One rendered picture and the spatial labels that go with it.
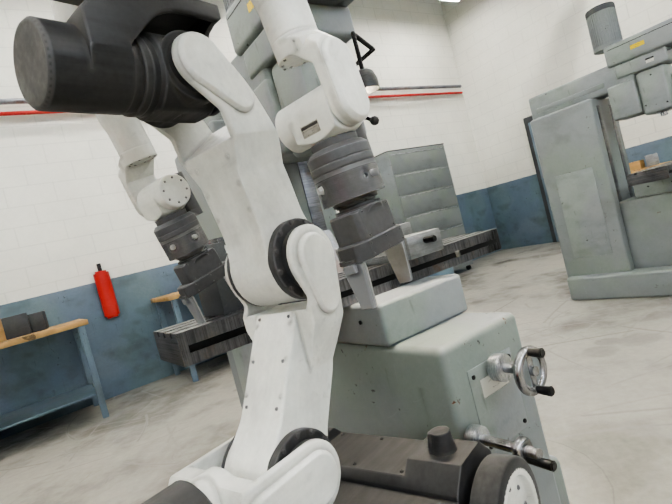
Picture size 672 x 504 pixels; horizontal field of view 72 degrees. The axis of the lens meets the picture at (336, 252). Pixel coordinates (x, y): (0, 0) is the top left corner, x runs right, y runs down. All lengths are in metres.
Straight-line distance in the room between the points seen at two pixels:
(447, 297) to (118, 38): 1.07
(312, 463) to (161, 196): 0.54
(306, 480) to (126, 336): 4.81
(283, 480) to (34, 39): 0.65
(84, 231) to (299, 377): 4.83
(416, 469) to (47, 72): 0.81
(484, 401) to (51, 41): 1.13
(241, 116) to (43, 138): 4.99
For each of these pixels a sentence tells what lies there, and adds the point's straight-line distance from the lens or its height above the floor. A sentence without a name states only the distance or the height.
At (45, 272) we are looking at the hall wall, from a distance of 5.43.
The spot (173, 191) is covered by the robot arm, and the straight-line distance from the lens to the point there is 0.93.
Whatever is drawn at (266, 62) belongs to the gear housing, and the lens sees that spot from 1.63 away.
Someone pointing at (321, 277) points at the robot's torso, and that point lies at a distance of 0.78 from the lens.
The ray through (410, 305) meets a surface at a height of 0.79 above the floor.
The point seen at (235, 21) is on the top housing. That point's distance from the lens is 1.78.
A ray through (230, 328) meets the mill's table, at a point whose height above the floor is 0.88.
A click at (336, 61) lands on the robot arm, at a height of 1.24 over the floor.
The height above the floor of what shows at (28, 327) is 0.94.
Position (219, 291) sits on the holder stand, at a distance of 1.22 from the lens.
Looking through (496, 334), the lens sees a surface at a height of 0.67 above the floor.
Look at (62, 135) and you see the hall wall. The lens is 5.73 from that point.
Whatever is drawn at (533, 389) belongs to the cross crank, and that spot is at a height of 0.57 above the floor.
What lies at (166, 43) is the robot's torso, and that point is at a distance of 0.78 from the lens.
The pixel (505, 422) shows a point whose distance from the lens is 1.34.
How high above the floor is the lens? 1.03
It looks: 2 degrees down
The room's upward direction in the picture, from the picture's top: 15 degrees counter-clockwise
